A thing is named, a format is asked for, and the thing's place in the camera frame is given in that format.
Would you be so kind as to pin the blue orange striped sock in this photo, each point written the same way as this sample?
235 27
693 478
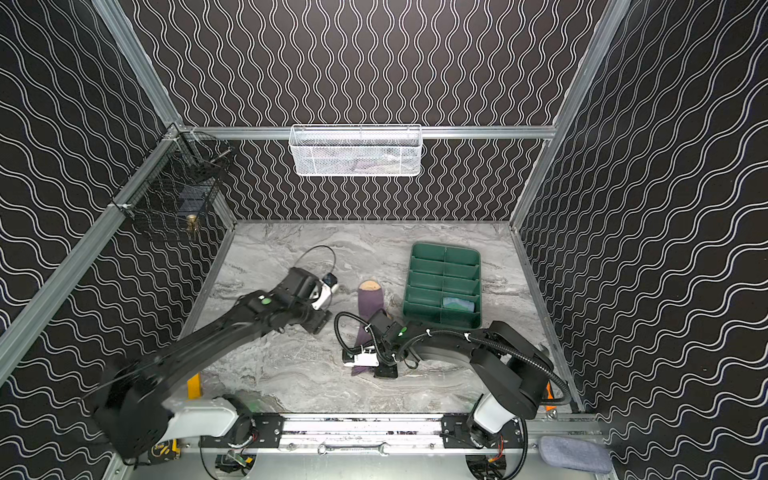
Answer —
458 304

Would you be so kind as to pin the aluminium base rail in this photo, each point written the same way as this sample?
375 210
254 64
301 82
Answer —
405 434

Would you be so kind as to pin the orange handled tool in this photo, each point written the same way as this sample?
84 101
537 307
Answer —
547 401

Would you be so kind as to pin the white mesh wall basket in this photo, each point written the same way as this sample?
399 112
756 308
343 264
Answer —
356 150

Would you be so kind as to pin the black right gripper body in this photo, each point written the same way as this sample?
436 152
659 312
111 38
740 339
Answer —
365 346

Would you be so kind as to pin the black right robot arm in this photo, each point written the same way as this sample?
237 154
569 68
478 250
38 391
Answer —
518 376

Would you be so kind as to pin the silver wrench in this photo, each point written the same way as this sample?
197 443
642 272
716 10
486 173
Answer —
379 449

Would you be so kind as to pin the yellow block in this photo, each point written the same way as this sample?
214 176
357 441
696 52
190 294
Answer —
194 387

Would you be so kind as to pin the yellow tape measure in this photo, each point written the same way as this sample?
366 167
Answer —
164 452

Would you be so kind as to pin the grey cloth pad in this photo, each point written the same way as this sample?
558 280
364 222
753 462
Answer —
575 454

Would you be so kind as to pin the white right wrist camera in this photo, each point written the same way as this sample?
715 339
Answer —
366 359

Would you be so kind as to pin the green divided plastic tray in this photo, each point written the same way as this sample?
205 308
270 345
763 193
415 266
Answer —
436 271

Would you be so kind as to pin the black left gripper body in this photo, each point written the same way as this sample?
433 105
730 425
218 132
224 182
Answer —
318 321

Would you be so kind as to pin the purple striped sock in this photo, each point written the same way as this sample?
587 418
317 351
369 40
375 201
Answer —
370 300

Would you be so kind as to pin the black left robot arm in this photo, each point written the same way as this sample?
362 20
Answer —
135 404

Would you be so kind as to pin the black wire wall basket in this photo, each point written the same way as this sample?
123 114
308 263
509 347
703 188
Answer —
177 199

